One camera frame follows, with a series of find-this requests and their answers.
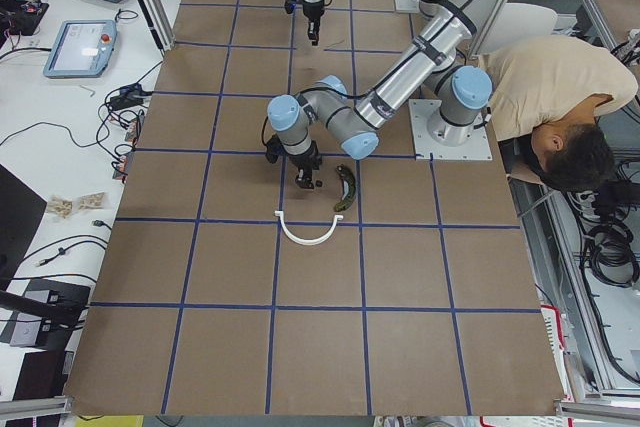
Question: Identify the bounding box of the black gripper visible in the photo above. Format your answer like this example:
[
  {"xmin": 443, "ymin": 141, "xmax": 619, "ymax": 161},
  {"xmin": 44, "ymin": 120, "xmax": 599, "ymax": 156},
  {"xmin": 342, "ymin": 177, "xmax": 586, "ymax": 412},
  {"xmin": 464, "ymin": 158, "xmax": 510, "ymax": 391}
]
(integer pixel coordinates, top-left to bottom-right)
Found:
[
  {"xmin": 289, "ymin": 142, "xmax": 322, "ymax": 190},
  {"xmin": 302, "ymin": 0, "xmax": 324, "ymax": 46}
]

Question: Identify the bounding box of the green brake shoe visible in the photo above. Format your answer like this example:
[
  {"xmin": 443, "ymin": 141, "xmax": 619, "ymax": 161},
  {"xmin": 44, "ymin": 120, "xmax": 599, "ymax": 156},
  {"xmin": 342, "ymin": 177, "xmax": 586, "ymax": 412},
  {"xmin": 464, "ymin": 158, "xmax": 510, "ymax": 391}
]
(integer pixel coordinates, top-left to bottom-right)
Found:
[{"xmin": 333, "ymin": 164, "xmax": 357, "ymax": 213}]

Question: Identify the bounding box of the white chair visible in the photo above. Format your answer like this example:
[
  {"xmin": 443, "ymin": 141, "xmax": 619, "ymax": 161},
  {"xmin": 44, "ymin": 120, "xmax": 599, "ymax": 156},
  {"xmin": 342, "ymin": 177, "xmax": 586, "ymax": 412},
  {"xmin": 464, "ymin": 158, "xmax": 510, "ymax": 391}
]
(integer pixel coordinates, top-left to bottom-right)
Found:
[{"xmin": 478, "ymin": 3, "xmax": 558, "ymax": 54}]

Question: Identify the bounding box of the bag of small parts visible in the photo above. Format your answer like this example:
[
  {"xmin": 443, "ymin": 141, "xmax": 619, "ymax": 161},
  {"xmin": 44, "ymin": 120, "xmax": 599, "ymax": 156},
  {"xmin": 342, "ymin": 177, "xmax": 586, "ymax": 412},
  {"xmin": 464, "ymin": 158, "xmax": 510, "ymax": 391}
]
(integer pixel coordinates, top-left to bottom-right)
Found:
[
  {"xmin": 45, "ymin": 196, "xmax": 74, "ymax": 219},
  {"xmin": 73, "ymin": 192, "xmax": 109, "ymax": 211}
]

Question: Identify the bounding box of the near teach pendant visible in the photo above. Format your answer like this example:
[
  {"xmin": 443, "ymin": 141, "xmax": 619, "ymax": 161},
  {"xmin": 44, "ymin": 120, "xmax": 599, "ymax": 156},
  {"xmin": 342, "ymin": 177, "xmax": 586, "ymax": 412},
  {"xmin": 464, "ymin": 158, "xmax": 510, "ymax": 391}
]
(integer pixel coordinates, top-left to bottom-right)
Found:
[{"xmin": 43, "ymin": 19, "xmax": 118, "ymax": 78}]

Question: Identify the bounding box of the person in beige shirt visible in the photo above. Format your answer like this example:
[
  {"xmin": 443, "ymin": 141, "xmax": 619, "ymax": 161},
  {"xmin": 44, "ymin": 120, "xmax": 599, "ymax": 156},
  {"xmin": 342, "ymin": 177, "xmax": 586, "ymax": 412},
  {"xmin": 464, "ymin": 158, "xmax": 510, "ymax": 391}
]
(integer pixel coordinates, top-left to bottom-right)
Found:
[{"xmin": 478, "ymin": 35, "xmax": 638, "ymax": 192}]

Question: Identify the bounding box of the white curved plastic bracket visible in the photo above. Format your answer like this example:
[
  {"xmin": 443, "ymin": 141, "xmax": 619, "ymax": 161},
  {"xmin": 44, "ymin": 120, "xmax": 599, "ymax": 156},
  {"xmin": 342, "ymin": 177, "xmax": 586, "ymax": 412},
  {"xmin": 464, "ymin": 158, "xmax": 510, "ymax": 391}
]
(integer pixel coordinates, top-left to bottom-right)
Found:
[{"xmin": 273, "ymin": 210, "xmax": 344, "ymax": 247}]

